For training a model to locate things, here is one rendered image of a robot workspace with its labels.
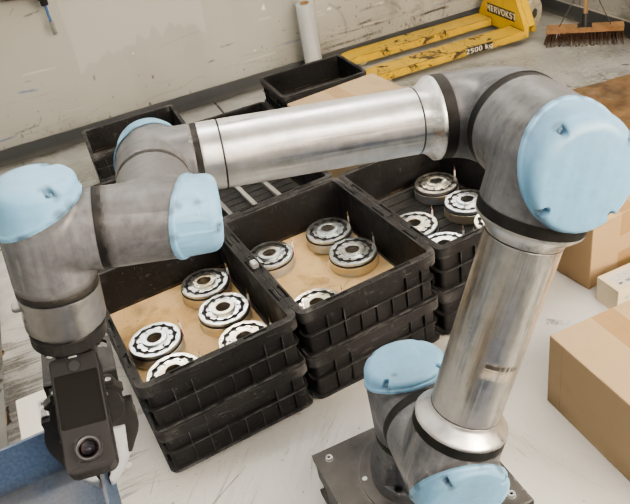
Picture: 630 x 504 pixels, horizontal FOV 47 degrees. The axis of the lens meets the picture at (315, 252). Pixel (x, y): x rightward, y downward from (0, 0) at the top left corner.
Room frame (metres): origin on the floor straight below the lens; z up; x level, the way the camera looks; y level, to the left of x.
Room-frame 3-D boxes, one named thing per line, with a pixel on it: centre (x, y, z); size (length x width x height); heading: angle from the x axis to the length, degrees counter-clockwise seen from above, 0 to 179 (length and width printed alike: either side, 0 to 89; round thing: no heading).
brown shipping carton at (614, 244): (1.36, -0.60, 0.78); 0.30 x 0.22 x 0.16; 24
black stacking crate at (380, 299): (1.23, -0.01, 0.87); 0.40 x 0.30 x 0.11; 22
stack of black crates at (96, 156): (2.80, 0.64, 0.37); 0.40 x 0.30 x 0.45; 107
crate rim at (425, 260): (1.23, -0.01, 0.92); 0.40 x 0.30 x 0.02; 22
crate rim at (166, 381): (1.11, 0.26, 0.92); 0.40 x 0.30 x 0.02; 22
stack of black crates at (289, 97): (3.03, -0.13, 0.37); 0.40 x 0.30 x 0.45; 107
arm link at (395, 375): (0.72, -0.09, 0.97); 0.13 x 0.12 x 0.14; 8
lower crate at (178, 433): (1.11, 0.26, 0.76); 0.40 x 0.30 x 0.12; 22
